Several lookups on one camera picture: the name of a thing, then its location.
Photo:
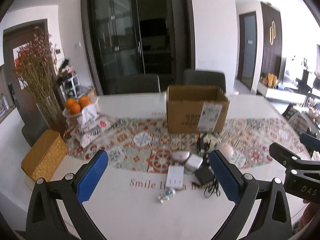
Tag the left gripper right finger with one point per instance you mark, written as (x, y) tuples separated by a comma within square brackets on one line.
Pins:
[(272, 220)]

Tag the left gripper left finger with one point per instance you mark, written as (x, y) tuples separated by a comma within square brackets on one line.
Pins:
[(44, 219)]

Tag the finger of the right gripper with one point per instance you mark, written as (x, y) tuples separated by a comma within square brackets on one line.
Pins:
[(284, 156), (310, 142)]

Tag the black power adapter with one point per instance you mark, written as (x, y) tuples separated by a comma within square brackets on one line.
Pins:
[(208, 181)]

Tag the silver white small box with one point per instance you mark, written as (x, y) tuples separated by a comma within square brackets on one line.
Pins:
[(193, 163)]

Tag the black rectangular device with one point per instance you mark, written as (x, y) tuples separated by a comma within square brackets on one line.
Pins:
[(203, 146)]

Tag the white rectangular charger box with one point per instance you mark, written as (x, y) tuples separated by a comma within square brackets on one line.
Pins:
[(175, 177)]

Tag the pink earbud case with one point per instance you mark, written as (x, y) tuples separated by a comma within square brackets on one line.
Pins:
[(180, 156)]

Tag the small white blue figurine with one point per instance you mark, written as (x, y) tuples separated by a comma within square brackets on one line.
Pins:
[(167, 195)]

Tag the right hand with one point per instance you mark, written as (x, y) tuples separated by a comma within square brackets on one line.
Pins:
[(308, 215)]

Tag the yellow woven box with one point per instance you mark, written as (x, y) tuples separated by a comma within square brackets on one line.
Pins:
[(45, 156)]

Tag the white tv cabinet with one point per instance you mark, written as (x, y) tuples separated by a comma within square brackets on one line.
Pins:
[(283, 96)]

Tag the patterned fabric tissue cover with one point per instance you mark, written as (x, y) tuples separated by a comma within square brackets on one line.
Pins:
[(91, 125)]

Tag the white fruit basket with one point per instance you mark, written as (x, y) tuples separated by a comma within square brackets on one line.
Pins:
[(73, 119)]

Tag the patterned tile table runner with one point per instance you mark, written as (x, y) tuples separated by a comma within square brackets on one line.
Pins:
[(145, 145)]

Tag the orange fruit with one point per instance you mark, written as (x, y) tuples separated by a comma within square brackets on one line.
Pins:
[(84, 101), (75, 109), (70, 102)]

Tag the brown cardboard box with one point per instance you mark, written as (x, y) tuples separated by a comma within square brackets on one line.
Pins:
[(196, 109)]

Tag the right dark dining chair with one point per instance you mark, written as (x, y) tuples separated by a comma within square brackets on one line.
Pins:
[(201, 77)]

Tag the dark dining chair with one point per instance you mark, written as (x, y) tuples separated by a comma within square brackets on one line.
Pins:
[(135, 84), (201, 77)]

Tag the left dark dining chair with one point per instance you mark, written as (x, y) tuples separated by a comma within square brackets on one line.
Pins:
[(135, 84)]

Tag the glass vase dried flowers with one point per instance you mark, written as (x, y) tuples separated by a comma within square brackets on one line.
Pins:
[(35, 70)]

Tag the black glass sliding door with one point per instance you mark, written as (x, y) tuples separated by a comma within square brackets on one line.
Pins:
[(138, 38)]

